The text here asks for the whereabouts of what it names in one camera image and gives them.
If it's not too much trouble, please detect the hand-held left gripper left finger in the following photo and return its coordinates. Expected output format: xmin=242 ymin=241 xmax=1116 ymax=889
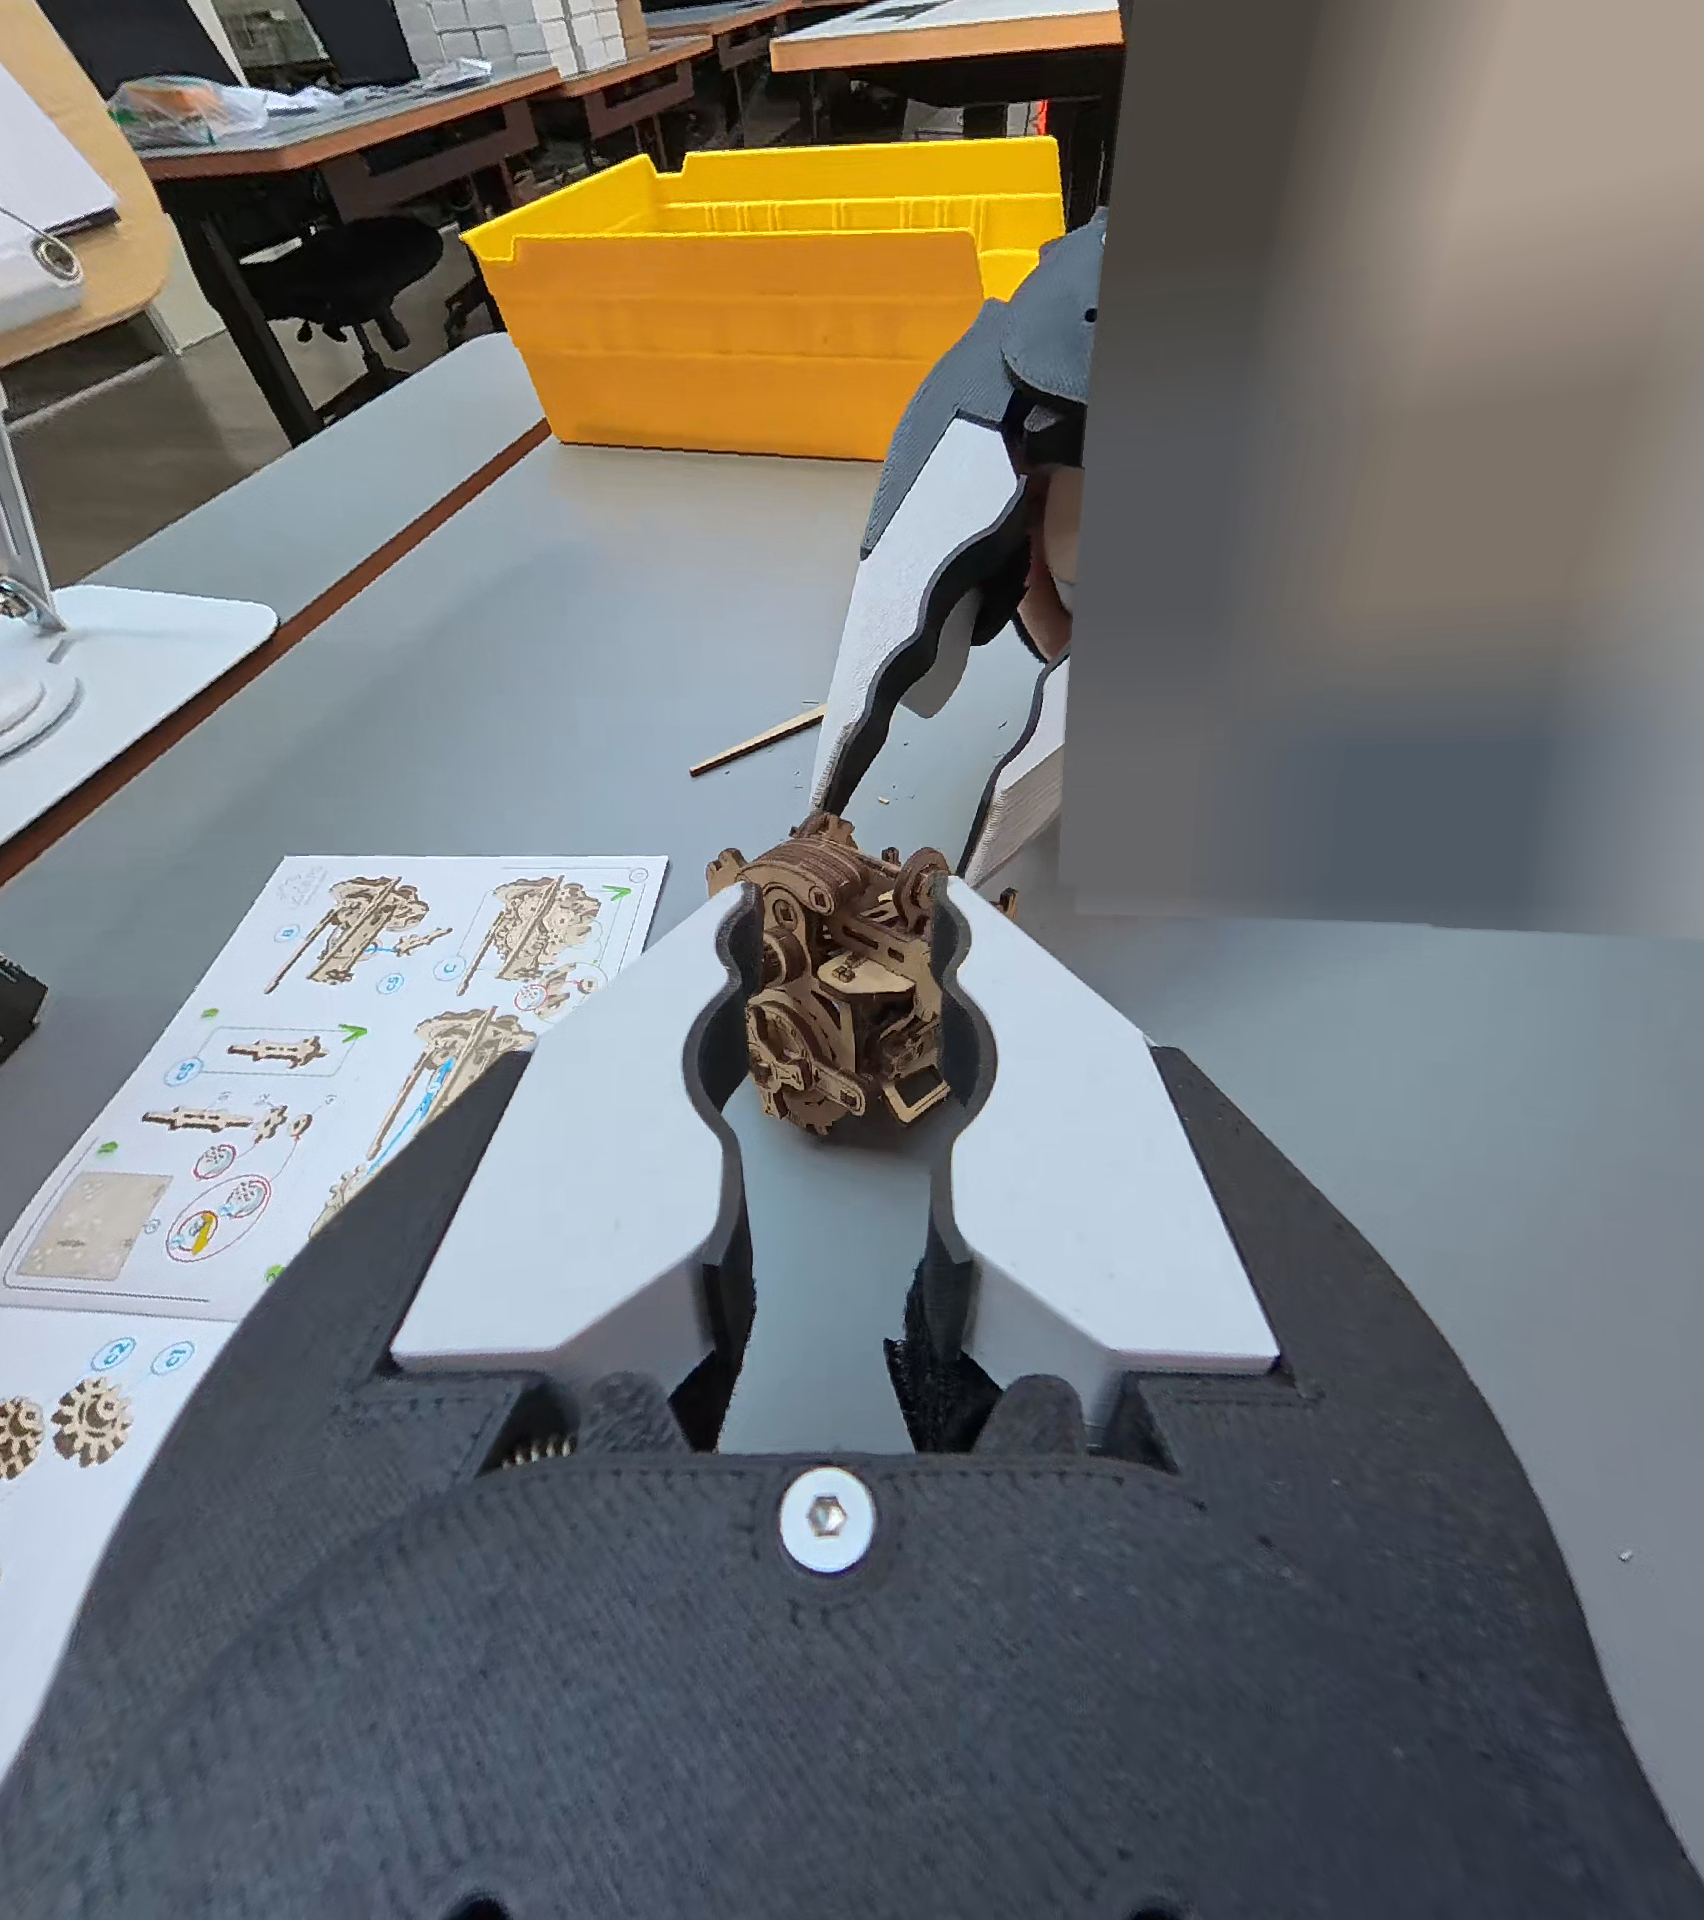
xmin=388 ymin=884 xmax=767 ymax=1393

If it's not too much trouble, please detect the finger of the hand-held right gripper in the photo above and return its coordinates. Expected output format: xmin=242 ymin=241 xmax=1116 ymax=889
xmin=810 ymin=420 xmax=1030 ymax=818
xmin=960 ymin=657 xmax=1070 ymax=892

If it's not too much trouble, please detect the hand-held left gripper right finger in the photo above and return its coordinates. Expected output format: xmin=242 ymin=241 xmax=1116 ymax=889
xmin=924 ymin=876 xmax=1281 ymax=1382

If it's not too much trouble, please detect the wooden mechanical model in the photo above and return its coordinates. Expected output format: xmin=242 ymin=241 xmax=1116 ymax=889
xmin=706 ymin=814 xmax=1025 ymax=1142

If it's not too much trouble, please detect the grey desk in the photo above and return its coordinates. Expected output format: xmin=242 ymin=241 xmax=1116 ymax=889
xmin=0 ymin=334 xmax=554 ymax=905
xmin=0 ymin=435 xmax=1704 ymax=1920

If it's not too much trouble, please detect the person's right hand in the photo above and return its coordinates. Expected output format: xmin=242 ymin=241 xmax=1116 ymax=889
xmin=1025 ymin=461 xmax=1092 ymax=661

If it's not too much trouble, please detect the yellow plastic bin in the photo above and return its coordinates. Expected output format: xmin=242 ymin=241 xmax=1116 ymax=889
xmin=458 ymin=139 xmax=1069 ymax=465

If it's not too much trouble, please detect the thin wooden strip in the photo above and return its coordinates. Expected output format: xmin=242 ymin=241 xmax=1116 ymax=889
xmin=689 ymin=707 xmax=833 ymax=779

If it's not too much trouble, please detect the grey work table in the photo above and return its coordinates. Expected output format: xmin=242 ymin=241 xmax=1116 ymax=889
xmin=768 ymin=0 xmax=1126 ymax=198

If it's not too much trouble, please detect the white instruction booklet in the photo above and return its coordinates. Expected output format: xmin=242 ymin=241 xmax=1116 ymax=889
xmin=0 ymin=854 xmax=673 ymax=1877

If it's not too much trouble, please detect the stack of white boxes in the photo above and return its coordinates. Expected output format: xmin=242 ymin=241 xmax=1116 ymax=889
xmin=394 ymin=0 xmax=646 ymax=82

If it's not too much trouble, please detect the black office chair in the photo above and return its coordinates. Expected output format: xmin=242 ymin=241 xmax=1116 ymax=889
xmin=253 ymin=216 xmax=450 ymax=397

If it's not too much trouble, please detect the brown-edged work table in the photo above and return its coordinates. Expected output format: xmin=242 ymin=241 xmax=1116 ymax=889
xmin=134 ymin=61 xmax=574 ymax=446

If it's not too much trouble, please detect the white document stand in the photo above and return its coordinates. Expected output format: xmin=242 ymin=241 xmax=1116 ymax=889
xmin=0 ymin=0 xmax=282 ymax=901

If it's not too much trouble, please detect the clear plastic bag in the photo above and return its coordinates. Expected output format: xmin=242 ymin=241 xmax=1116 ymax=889
xmin=109 ymin=78 xmax=291 ymax=153

